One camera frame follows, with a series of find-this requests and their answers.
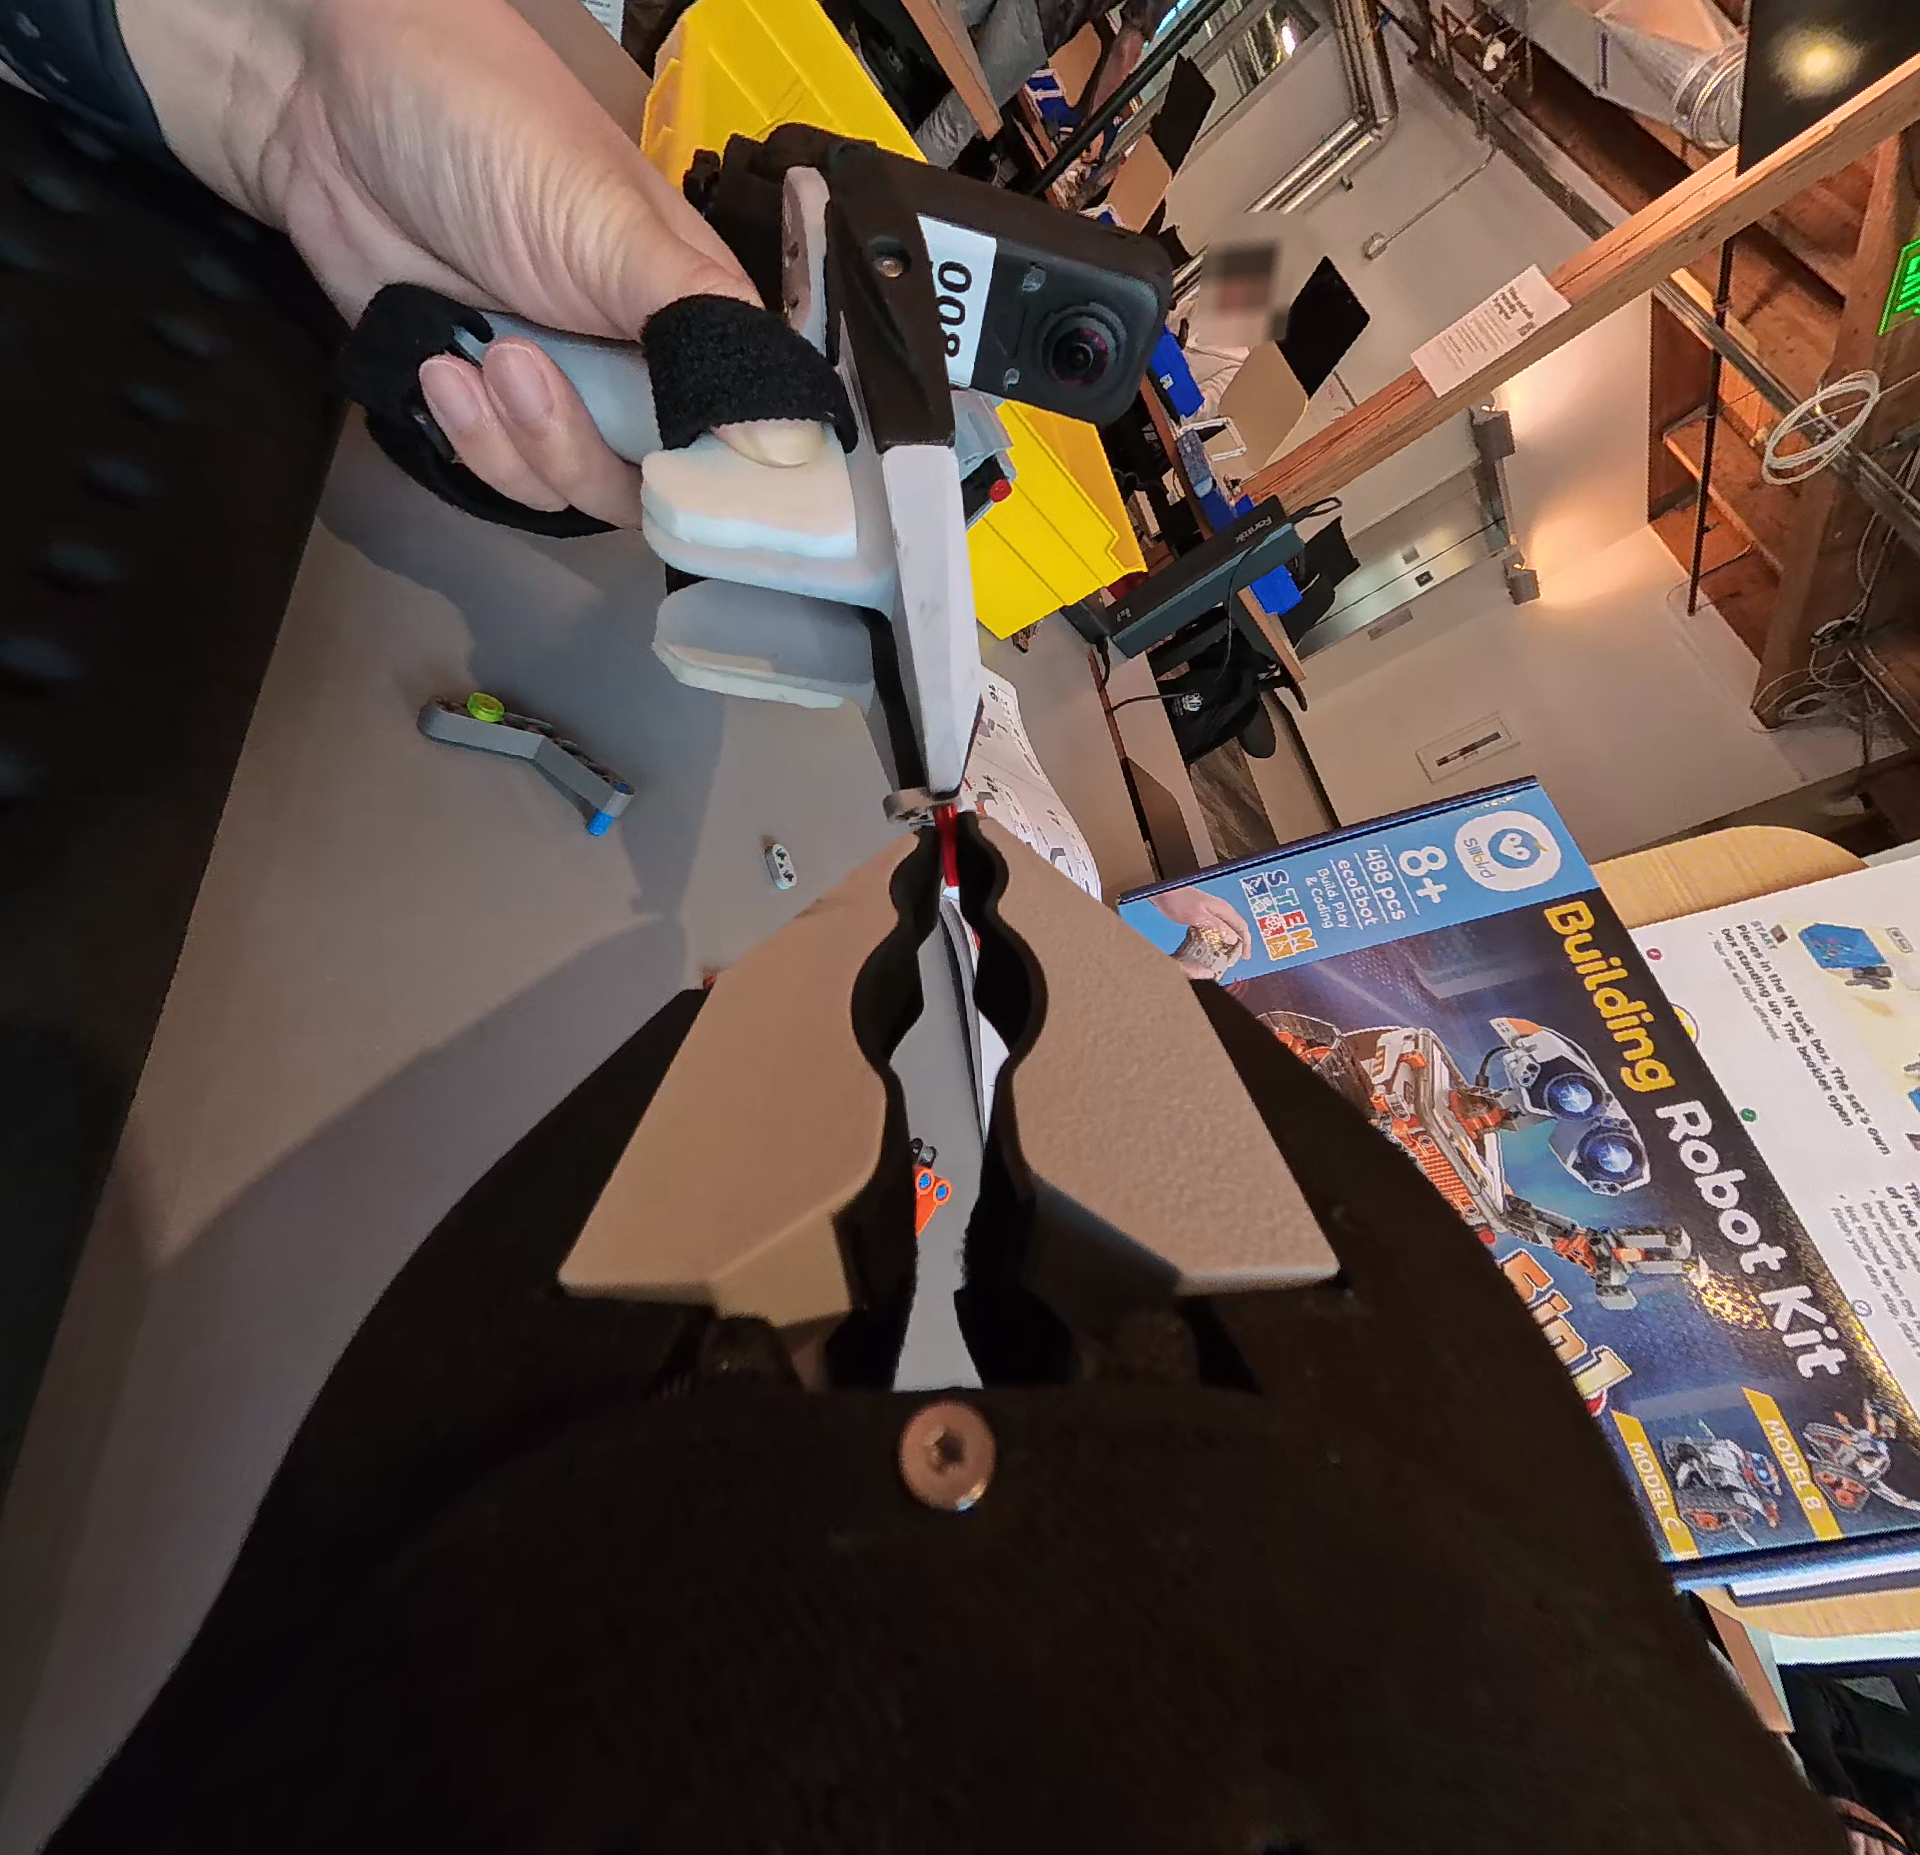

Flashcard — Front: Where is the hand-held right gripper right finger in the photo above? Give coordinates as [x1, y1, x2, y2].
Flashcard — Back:
[958, 817, 1338, 1357]

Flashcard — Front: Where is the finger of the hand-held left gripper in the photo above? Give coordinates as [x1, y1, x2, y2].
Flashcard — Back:
[876, 438, 988, 805]

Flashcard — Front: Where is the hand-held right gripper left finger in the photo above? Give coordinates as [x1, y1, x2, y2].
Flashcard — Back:
[558, 833, 934, 1342]

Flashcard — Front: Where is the grey desk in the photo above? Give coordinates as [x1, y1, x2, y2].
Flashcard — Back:
[0, 0, 1186, 1843]

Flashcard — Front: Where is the person's left hand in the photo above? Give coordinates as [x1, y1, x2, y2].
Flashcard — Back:
[112, 0, 863, 530]

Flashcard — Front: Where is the dark grey monitor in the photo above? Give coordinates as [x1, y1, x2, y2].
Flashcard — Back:
[1102, 498, 1308, 665]

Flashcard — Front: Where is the blue robot kit box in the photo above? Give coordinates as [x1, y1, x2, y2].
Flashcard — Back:
[1117, 777, 1920, 1564]

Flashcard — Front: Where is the yellow plastic bin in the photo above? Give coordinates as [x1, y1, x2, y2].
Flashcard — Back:
[641, 0, 1148, 644]

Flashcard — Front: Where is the grey angled beam with pins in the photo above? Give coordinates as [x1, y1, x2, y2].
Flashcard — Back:
[418, 691, 636, 838]

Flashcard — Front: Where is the black flat monitor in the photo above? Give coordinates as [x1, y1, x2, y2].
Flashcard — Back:
[1282, 255, 1375, 403]

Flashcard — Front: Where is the white paper notice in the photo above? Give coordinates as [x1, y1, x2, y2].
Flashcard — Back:
[1410, 266, 1569, 400]

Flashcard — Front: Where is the tan wooden board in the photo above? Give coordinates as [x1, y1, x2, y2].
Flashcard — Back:
[1590, 827, 1869, 928]

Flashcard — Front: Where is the white printed instruction sheet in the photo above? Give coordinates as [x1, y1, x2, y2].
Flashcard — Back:
[1626, 850, 1920, 1378]

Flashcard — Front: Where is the black ceiling panel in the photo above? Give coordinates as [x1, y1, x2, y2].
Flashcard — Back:
[1736, 0, 1920, 176]

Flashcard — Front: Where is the silver metal duct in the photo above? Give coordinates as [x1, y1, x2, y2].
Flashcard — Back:
[1470, 0, 1750, 148]

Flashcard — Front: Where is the white cable coil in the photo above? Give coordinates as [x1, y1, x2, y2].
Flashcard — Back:
[1761, 371, 1884, 485]

